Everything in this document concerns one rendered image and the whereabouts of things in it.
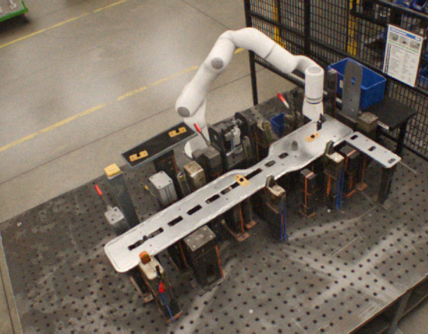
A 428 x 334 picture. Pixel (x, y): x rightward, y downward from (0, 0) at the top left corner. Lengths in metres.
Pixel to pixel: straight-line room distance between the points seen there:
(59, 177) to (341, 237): 2.65
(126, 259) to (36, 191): 2.24
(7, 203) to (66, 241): 1.66
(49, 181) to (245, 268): 2.39
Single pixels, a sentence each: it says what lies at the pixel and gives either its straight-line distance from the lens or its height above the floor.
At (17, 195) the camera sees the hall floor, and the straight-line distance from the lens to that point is 4.08.
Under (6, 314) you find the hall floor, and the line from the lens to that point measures 3.31.
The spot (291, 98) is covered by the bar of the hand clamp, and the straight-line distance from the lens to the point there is 2.24.
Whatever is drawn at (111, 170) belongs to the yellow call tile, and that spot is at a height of 1.16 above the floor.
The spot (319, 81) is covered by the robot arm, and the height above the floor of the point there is 1.37.
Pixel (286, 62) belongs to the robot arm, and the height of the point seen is 1.46.
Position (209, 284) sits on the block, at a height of 0.72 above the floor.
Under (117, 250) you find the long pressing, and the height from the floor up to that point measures 1.00.
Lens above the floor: 2.45
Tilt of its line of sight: 43 degrees down
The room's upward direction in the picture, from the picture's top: 10 degrees counter-clockwise
